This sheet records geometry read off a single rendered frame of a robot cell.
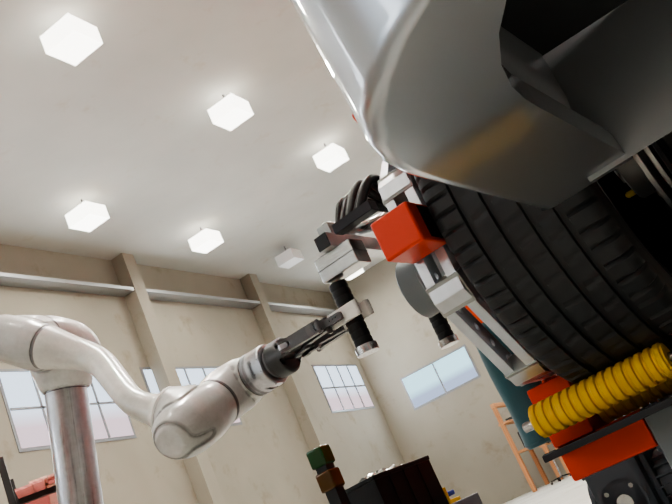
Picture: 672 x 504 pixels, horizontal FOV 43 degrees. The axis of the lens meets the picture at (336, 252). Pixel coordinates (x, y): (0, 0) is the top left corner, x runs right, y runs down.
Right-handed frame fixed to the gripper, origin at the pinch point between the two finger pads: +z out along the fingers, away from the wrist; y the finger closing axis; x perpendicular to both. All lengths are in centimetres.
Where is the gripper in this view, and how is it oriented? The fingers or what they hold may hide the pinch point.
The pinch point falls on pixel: (351, 314)
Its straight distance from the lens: 158.8
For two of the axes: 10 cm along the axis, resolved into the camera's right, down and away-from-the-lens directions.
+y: -5.5, -0.5, -8.3
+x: -4.0, -8.6, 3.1
